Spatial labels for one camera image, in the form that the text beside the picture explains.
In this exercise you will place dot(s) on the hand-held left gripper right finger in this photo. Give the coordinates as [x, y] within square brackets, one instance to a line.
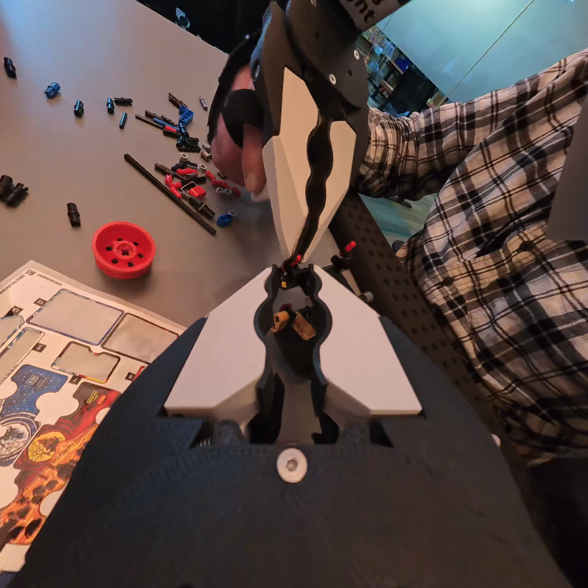
[367, 367]

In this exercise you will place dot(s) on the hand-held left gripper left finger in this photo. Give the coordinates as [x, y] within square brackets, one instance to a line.
[216, 367]

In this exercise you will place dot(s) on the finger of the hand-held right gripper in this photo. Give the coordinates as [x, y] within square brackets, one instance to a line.
[289, 174]
[342, 160]

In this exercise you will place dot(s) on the black toy vehicle chassis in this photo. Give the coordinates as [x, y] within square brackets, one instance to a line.
[294, 353]

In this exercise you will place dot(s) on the person's right forearm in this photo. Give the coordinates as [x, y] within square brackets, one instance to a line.
[459, 138]

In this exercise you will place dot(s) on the person's right hand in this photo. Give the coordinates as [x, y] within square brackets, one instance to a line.
[252, 160]

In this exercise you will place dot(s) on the black perforated board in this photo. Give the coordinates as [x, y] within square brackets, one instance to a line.
[399, 298]

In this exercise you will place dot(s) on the long black axle rod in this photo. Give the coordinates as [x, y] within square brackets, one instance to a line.
[170, 193]

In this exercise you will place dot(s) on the person in plaid shirt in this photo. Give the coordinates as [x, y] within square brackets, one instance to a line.
[505, 321]

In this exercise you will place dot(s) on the red toy wheel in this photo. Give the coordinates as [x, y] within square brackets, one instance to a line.
[124, 250]

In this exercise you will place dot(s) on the colourful sticker sheet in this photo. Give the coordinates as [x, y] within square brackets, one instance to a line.
[73, 317]

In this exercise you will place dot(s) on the scattered black connector pins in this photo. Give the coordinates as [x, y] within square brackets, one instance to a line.
[73, 214]

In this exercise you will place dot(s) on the blue connector pin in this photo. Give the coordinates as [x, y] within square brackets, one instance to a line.
[52, 89]

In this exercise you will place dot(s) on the black toy hub piece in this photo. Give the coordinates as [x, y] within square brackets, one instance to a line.
[13, 188]

